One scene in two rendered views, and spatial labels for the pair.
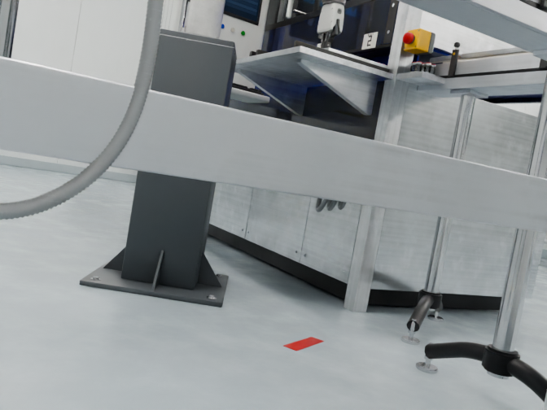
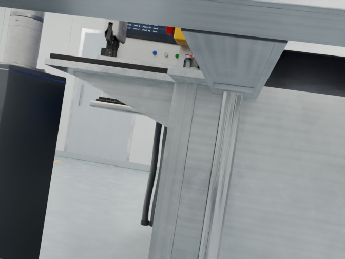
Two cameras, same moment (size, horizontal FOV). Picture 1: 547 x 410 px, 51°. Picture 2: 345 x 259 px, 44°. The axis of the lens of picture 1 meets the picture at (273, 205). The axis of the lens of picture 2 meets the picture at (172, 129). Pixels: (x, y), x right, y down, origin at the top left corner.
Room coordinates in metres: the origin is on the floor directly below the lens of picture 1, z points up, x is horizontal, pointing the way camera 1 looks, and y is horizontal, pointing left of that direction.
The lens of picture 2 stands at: (1.13, -1.10, 0.73)
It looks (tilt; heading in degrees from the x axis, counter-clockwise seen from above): 0 degrees down; 38
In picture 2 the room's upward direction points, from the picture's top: 9 degrees clockwise
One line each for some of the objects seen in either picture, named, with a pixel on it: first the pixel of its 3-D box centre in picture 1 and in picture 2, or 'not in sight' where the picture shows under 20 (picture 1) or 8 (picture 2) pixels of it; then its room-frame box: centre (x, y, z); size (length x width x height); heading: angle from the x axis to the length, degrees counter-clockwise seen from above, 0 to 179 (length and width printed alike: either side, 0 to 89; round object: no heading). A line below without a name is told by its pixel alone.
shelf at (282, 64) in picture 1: (305, 72); (146, 86); (2.31, -0.04, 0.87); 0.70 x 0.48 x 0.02; 29
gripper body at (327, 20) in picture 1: (330, 18); (115, 23); (2.06, -0.09, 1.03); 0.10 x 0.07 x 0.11; 29
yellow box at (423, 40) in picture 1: (418, 41); (189, 30); (2.03, -0.41, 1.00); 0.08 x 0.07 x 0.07; 119
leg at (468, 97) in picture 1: (448, 202); (208, 253); (1.98, -0.60, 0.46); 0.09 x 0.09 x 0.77; 29
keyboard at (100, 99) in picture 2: (221, 84); (138, 105); (2.68, 0.34, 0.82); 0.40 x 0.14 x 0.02; 125
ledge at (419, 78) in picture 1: (423, 80); (197, 77); (2.04, -0.45, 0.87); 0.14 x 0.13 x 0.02; 119
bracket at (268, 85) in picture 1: (270, 93); not in sight; (2.52, 0.09, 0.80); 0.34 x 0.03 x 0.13; 119
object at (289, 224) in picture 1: (328, 184); (287, 204); (3.21, -0.28, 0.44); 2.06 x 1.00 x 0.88; 29
